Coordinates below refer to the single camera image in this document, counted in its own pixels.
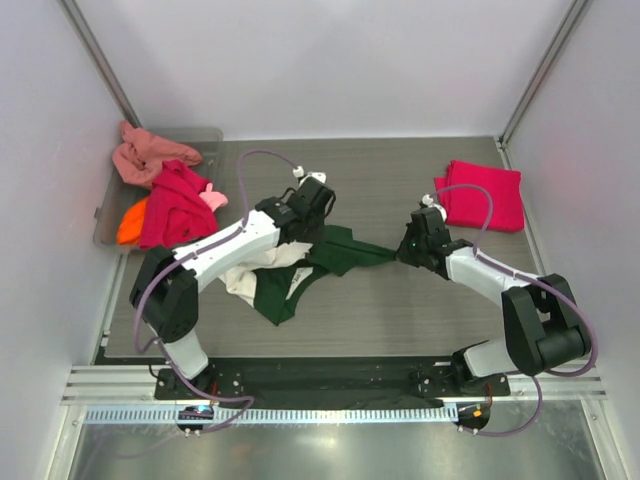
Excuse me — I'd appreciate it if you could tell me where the white and green t shirt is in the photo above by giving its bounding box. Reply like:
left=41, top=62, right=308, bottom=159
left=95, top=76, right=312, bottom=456
left=219, top=225, right=395, bottom=326

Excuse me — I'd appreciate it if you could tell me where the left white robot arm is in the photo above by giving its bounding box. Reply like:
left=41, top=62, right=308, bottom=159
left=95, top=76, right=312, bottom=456
left=129, top=172, right=335, bottom=399

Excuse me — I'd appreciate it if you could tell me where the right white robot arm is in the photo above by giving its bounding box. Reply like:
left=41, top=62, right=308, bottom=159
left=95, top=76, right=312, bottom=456
left=396, top=195, right=598, bottom=396

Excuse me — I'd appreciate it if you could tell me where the folded magenta t shirt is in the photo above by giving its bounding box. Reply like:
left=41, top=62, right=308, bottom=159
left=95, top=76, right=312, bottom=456
left=433, top=160, right=525, bottom=233

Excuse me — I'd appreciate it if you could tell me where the light pink t shirt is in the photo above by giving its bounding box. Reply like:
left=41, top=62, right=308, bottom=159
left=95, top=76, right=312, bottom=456
left=199, top=183, right=228, bottom=212

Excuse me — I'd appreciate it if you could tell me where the crimson red t shirt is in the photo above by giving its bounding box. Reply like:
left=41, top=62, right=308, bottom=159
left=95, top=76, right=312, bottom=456
left=139, top=159, right=218, bottom=249

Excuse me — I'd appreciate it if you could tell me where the salmon pink t shirt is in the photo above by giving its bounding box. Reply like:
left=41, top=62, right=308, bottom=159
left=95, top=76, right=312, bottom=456
left=112, top=120, right=203, bottom=189

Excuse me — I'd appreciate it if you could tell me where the orange t shirt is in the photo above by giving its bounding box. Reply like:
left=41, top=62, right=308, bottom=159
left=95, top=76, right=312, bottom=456
left=116, top=197, right=149, bottom=245

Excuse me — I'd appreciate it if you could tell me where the grey plastic bin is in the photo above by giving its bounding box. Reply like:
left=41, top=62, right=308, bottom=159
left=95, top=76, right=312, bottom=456
left=93, top=120, right=223, bottom=252

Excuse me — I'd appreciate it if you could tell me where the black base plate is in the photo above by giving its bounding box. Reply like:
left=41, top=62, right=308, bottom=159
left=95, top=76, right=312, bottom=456
left=156, top=356, right=510, bottom=403

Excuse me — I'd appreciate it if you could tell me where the left aluminium frame post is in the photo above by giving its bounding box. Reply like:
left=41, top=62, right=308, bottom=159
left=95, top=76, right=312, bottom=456
left=58, top=0, right=141, bottom=127

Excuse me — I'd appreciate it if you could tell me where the aluminium frame post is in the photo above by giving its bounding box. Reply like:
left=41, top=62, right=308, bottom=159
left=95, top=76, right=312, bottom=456
left=496, top=0, right=592, bottom=151
left=58, top=0, right=141, bottom=127

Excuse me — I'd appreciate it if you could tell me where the slotted cable duct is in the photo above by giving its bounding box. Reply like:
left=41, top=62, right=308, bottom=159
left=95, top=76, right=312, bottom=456
left=84, top=404, right=458, bottom=426

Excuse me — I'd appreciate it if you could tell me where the right aluminium frame post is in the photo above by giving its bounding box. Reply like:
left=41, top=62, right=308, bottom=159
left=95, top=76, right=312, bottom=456
left=496, top=0, right=592, bottom=151

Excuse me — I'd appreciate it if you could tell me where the aluminium front rail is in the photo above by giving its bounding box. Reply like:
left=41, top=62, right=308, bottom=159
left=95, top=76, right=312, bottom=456
left=62, top=365, right=607, bottom=404

